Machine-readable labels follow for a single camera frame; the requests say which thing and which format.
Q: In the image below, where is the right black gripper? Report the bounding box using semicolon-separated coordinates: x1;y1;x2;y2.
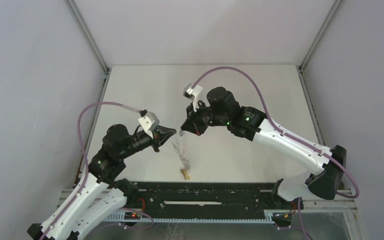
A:
181;99;230;136

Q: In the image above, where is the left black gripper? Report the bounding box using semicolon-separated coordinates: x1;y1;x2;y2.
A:
118;124;177;160

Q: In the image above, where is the key with yellow tag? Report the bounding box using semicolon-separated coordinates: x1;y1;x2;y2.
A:
180;168;191;181

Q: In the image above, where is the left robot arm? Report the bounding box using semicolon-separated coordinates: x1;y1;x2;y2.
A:
27;124;177;240

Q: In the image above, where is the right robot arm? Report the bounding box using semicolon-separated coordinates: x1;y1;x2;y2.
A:
180;84;347;209

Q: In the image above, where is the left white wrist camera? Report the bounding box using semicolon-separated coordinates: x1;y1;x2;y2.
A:
138;109;160;139

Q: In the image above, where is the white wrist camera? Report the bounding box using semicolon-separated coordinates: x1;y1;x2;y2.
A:
138;109;160;139
183;83;203;112

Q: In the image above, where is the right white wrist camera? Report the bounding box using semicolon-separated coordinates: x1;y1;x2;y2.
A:
183;83;203;112

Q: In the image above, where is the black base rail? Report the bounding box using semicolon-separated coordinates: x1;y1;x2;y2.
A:
89;180;304;221

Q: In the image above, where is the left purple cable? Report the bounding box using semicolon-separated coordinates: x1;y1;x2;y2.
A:
39;101;155;240

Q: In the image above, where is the purple cable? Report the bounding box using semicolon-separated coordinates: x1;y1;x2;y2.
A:
39;101;155;240
191;66;361;240

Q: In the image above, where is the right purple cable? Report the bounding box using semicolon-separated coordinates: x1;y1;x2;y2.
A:
191;66;361;240

